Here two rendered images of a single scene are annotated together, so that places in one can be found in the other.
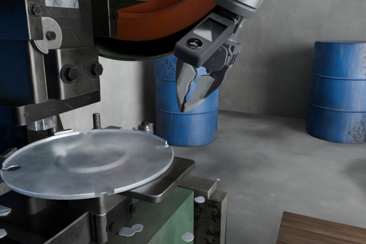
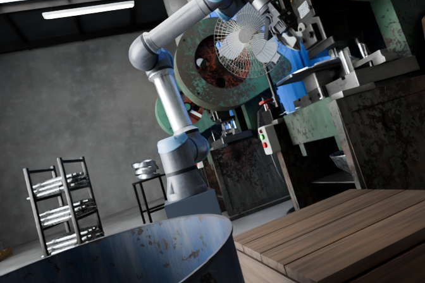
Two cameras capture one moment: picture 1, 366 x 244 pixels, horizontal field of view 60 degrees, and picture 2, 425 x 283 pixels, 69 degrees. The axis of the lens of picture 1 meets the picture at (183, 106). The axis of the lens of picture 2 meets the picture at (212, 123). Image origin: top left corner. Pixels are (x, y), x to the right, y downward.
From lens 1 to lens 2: 167 cm
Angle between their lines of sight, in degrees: 138
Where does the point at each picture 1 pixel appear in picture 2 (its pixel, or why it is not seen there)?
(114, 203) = (310, 90)
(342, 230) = (398, 225)
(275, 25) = not seen: outside the picture
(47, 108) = (314, 52)
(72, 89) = (306, 45)
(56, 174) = not seen: hidden behind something
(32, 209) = not seen: hidden behind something
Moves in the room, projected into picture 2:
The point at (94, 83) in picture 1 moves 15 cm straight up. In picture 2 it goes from (313, 40) to (301, 8)
